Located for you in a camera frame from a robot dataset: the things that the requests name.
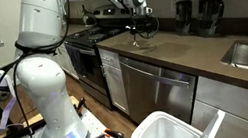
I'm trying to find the orange black clamp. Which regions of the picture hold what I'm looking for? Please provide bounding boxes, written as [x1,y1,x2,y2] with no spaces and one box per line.
[103,125,126,138]
[73,96,89,117]

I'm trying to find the dark water filter pitcher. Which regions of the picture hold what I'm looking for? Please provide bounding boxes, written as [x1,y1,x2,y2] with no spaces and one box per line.
[171,0,199,38]

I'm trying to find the narrow grey base cabinet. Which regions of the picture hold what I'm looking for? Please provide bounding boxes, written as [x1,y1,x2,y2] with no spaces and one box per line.
[97,44,131,119]

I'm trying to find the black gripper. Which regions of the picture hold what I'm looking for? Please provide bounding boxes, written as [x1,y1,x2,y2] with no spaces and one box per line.
[129,21,161,45]

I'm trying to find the black coffee maker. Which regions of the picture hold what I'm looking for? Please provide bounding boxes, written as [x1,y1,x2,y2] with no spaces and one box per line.
[193,0,230,40]

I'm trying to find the black oven range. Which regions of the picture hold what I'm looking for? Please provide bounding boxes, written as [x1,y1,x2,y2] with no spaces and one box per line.
[59,1,148,116]

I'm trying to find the steel dishwasher handle bar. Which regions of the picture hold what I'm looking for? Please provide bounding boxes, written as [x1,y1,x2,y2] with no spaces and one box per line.
[120,50,192,97]

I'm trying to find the white wall outlet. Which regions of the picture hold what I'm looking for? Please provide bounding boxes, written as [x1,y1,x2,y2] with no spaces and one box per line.
[168,0,182,13]

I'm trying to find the stainless steel dishwasher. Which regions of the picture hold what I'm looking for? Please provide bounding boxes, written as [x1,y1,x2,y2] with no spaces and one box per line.
[118,44,206,135]

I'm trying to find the steel kettle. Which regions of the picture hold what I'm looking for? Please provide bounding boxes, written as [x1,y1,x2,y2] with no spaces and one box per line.
[79,2,98,28]

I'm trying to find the dark hanging dish towel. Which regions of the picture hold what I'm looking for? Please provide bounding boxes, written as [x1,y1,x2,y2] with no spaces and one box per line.
[65,42,89,80]

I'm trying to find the white base cabinets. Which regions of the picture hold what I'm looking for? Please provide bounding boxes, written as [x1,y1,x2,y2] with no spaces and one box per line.
[53,46,81,84]

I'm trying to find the white plastic trash bin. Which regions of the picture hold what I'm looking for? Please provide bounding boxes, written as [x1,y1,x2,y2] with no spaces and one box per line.
[126,99,231,138]

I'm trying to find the white perforated robot table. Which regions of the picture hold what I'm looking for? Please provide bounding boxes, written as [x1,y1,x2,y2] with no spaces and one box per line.
[0,86,133,138]

